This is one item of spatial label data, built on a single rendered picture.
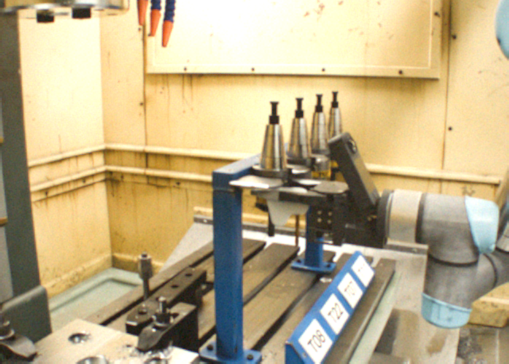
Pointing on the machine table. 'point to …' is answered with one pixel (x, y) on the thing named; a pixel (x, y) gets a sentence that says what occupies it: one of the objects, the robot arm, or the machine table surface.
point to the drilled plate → (54, 345)
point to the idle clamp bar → (184, 290)
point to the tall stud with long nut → (145, 273)
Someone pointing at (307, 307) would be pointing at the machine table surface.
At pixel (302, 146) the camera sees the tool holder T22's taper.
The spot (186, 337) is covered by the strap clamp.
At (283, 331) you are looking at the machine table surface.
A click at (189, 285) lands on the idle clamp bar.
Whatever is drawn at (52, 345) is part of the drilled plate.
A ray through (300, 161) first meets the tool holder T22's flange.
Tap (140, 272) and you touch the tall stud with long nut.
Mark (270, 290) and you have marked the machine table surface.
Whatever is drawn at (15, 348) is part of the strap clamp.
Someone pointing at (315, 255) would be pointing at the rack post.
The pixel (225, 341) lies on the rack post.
